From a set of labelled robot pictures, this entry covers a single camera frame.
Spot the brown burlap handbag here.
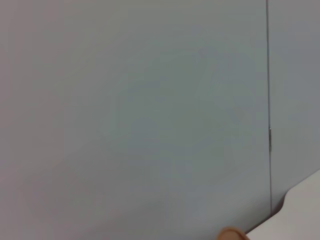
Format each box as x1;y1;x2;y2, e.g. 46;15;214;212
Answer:
215;226;248;240

